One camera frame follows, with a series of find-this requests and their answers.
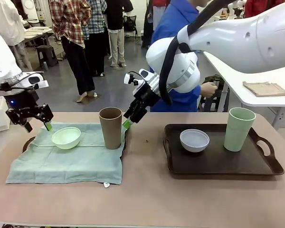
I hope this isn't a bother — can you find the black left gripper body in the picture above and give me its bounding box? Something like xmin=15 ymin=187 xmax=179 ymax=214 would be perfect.
xmin=3 ymin=89 xmax=41 ymax=112

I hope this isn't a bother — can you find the tall brown cup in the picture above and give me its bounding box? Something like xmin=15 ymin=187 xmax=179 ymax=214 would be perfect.
xmin=98 ymin=107 xmax=123 ymax=150

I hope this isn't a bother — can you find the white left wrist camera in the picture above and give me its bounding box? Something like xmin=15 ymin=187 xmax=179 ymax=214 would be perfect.
xmin=18 ymin=72 xmax=49 ymax=90

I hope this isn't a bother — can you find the beige cloth mat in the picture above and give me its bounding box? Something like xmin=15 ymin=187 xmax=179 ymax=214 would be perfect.
xmin=242 ymin=81 xmax=285 ymax=97

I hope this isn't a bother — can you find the person in red plaid shirt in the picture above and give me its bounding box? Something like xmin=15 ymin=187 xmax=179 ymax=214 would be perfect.
xmin=48 ymin=0 xmax=95 ymax=103

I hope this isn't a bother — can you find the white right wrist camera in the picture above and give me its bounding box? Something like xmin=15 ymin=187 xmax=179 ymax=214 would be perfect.
xmin=123 ymin=68 xmax=155 ymax=86

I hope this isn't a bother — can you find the green cloth mat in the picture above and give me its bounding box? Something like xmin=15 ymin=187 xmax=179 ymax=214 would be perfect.
xmin=6 ymin=122 xmax=130 ymax=190

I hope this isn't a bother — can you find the white side table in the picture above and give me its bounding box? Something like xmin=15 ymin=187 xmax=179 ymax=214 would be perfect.
xmin=203 ymin=51 xmax=285 ymax=130

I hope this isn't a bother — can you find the black plastic stool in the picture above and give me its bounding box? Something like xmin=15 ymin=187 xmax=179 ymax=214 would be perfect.
xmin=36 ymin=45 xmax=59 ymax=67

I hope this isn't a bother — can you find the person in blue plaid shirt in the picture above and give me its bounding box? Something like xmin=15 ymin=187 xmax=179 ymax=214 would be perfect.
xmin=84 ymin=0 xmax=109 ymax=77

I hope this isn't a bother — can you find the black right arm hose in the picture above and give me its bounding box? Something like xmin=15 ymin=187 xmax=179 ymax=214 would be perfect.
xmin=158 ymin=0 xmax=225 ymax=105

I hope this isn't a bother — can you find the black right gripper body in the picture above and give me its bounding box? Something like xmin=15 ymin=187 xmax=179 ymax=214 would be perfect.
xmin=133 ymin=82 xmax=162 ymax=109

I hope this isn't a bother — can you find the dark brown handled tray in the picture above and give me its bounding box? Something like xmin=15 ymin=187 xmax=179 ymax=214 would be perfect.
xmin=163 ymin=123 xmax=285 ymax=176

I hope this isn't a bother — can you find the pale green bowl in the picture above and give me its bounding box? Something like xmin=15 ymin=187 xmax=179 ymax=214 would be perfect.
xmin=51 ymin=127 xmax=82 ymax=150

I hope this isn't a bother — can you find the person's right hand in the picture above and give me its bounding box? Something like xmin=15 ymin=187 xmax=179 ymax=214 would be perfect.
xmin=200 ymin=82 xmax=218 ymax=98

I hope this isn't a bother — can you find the black office chair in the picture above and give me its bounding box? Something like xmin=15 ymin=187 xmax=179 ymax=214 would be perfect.
xmin=123 ymin=15 xmax=137 ymax=38

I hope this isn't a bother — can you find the tall pale green cup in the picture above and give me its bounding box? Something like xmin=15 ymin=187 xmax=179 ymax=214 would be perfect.
xmin=223 ymin=107 xmax=257 ymax=152

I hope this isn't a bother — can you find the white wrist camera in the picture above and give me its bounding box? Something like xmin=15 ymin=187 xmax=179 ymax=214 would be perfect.
xmin=18 ymin=72 xmax=49 ymax=90
xmin=123 ymin=68 xmax=155 ymax=86

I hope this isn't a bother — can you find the pale grey bowl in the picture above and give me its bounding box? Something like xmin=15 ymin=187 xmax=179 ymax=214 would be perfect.
xmin=180 ymin=129 xmax=210 ymax=153

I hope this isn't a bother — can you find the person in red top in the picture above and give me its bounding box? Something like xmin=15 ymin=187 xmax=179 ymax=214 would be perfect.
xmin=244 ymin=0 xmax=285 ymax=19

